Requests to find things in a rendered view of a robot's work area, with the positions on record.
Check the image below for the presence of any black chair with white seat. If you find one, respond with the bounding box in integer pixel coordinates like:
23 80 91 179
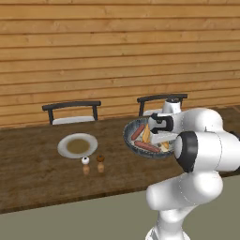
41 100 102 126
136 93 188 117

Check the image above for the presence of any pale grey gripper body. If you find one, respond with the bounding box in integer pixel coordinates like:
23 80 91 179
150 131 180 145

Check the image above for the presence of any white plate with brown centre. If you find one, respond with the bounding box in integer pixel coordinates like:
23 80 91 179
56 132 98 159

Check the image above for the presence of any brown-topped wooden pepper shaker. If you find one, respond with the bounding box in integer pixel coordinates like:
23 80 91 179
96 155 106 173

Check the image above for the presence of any long reddish brown sausage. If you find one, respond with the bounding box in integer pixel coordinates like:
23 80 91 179
134 141 162 154

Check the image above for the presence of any dark grey ribbed bowl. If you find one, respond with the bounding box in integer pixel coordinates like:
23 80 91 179
122 116 176 159

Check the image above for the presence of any short reddish brown sausage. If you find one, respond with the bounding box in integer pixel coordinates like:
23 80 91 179
130 124 146 142

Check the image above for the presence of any white-topped wooden salt shaker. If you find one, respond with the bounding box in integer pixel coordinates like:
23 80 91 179
81 156 91 176

